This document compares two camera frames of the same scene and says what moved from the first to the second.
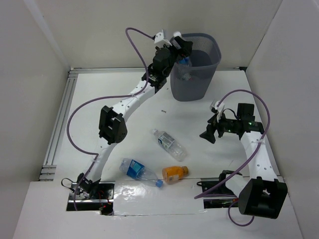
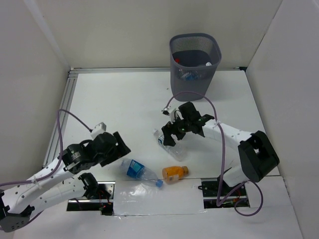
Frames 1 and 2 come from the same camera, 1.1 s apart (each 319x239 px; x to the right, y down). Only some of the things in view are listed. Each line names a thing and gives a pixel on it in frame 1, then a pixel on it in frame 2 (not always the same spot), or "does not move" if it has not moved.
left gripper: x=184 y=46 -> x=120 y=146
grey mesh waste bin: x=191 y=74 does not move
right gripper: x=209 y=134 -> x=169 y=128
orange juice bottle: x=171 y=174 does not move
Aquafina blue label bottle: x=185 y=61 -> x=191 y=75
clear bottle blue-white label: x=170 y=145 does not move
